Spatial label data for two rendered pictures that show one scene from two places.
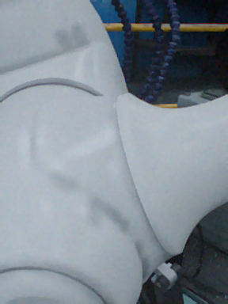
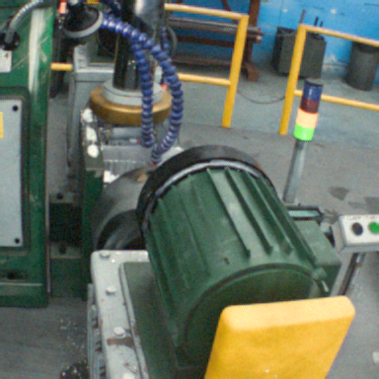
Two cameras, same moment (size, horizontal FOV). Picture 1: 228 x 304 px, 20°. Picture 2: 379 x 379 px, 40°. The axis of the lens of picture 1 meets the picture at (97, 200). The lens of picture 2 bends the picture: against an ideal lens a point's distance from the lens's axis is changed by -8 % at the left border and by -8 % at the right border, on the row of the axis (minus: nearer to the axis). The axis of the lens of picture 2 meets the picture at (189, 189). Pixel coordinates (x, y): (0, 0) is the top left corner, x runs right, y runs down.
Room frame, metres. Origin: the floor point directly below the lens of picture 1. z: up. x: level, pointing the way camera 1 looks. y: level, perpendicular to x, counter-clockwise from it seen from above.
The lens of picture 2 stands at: (0.82, 1.08, 1.65)
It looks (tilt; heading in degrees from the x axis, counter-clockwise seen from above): 29 degrees down; 290
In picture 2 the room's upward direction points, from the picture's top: 9 degrees clockwise
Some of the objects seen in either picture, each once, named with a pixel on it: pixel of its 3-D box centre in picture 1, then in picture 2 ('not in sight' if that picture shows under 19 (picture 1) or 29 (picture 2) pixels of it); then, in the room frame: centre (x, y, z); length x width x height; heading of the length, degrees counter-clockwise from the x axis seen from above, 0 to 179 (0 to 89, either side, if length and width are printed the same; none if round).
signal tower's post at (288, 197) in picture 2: not in sight; (301, 143); (1.06, -0.50, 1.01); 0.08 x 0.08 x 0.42; 37
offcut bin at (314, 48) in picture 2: not in sight; (301, 42); (1.98, -4.88, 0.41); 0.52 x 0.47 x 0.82; 27
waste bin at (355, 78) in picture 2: not in sight; (363, 63); (1.26, -5.32, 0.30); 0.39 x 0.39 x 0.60
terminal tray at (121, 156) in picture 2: not in sight; (124, 151); (1.34, 0.09, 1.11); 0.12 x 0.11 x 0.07; 37
